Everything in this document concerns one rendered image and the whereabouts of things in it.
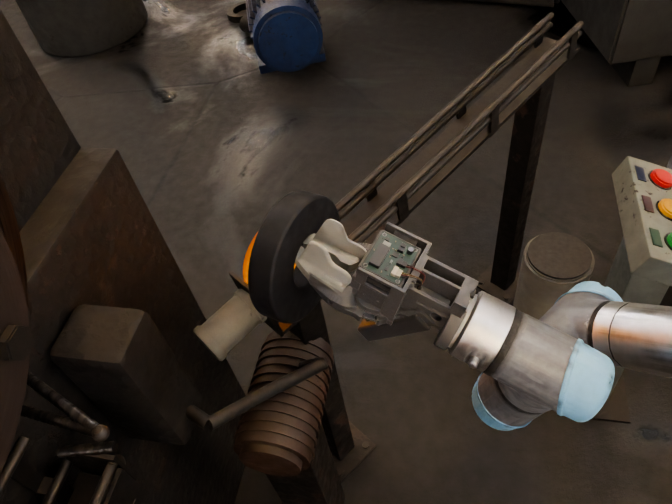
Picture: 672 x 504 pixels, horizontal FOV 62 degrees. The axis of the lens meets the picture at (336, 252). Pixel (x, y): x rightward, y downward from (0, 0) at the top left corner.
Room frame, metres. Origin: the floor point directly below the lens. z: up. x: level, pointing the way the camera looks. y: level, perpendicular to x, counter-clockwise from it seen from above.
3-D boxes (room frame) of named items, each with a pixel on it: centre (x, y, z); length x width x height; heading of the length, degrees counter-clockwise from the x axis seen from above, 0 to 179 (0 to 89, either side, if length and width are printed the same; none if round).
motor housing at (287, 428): (0.45, 0.12, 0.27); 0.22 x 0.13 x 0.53; 162
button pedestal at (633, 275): (0.59, -0.56, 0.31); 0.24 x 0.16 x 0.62; 162
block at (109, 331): (0.40, 0.30, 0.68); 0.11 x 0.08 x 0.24; 72
